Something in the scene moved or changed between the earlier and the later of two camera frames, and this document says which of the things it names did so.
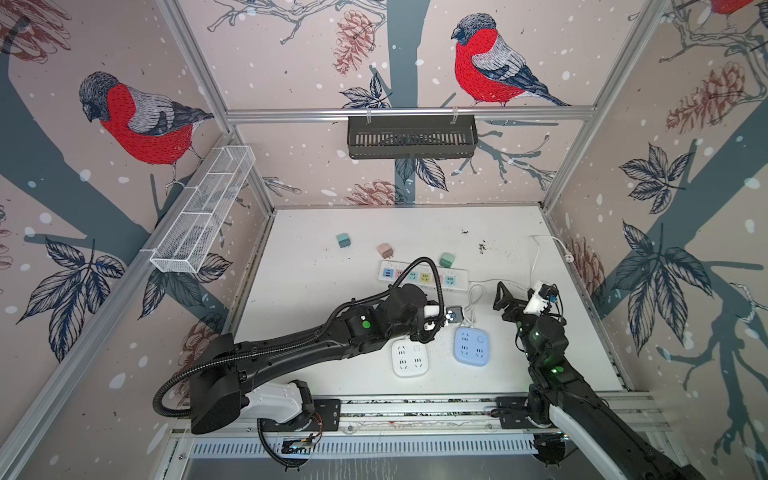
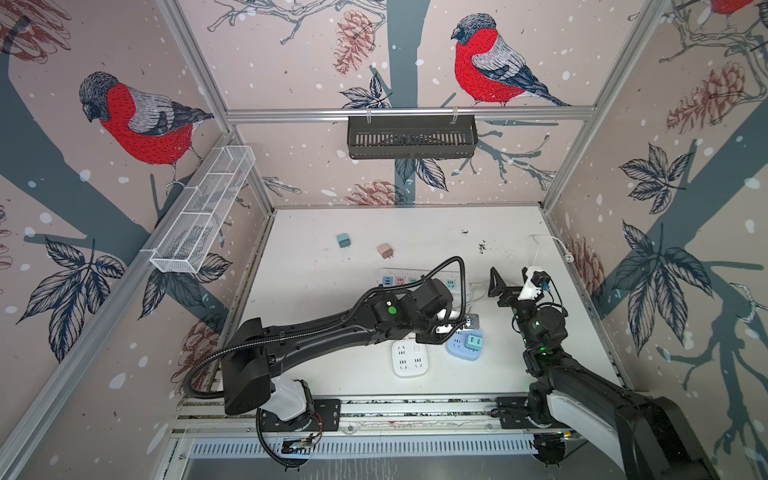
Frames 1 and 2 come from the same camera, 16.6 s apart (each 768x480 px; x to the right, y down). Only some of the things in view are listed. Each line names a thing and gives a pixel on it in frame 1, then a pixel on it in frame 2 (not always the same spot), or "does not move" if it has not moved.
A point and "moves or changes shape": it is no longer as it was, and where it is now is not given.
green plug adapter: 446,260 moves or changes shape
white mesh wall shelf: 189,236 does not move
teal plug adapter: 454,314 moves or changes shape
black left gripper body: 422,334 does not move
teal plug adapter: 343,240 does not move
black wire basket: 411,136 does not move
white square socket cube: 410,359 does not move
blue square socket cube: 471,346 moves or changes shape
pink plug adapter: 385,250 does not move
